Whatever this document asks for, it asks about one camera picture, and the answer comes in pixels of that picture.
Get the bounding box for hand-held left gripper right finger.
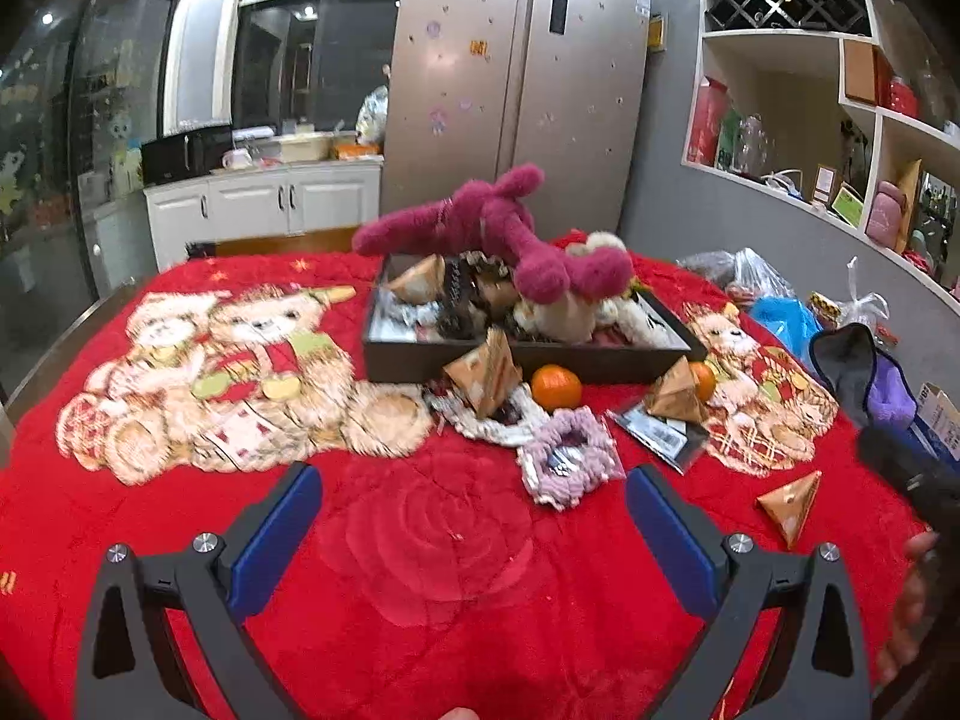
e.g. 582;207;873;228
625;465;875;720

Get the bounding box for red bear printed blanket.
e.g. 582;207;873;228
0;231;927;720

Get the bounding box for red gift box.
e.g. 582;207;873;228
686;76;732;166

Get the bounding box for black microwave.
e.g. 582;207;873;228
141;122;235;187

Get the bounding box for white kitchen cabinet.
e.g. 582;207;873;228
142;161;385;271

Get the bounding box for brown wooden board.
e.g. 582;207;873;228
216;229;361;257

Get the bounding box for clear plastic bag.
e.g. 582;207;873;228
810;255;893;331
679;247;796;308

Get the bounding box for blue plastic bag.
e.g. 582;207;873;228
750;296;822;365

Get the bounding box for pink plush bear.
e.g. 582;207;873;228
351;163;635;302

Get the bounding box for white carton box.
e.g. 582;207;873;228
916;381;960;458

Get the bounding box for person's right hand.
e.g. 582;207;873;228
876;531;943;687

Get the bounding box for cream plush toy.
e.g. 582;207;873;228
525;231;653;346

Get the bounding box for clear glass jar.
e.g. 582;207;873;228
735;114;773;175

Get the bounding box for green card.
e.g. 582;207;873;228
829;184;863;226

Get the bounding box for purple crocheted pouch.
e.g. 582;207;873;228
516;409;627;512

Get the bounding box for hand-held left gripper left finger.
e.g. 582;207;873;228
75;461;323;720

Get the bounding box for pink bag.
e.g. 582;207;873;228
865;180;907;245

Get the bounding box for black tray box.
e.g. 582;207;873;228
362;253;710;385

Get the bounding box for green box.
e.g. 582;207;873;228
716;109;743;170

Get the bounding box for grey purple cloth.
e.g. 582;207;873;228
808;322;920;432

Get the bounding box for white wall shelf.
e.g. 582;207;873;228
681;0;960;316

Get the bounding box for grey desktop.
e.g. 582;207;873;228
0;274;162;466

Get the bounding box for black card packet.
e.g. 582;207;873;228
606;399;710;475

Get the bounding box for brown triangular snack packet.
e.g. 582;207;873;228
756;471;824;550
442;326;520;419
386;255;451;305
643;356;706;422

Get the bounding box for white crocheted charm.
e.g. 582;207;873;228
435;382;548;451

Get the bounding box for white food container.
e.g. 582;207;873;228
277;131;335;164

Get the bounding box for silver refrigerator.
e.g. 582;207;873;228
379;0;652;241

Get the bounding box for glass sliding door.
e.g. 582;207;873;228
0;0;181;406

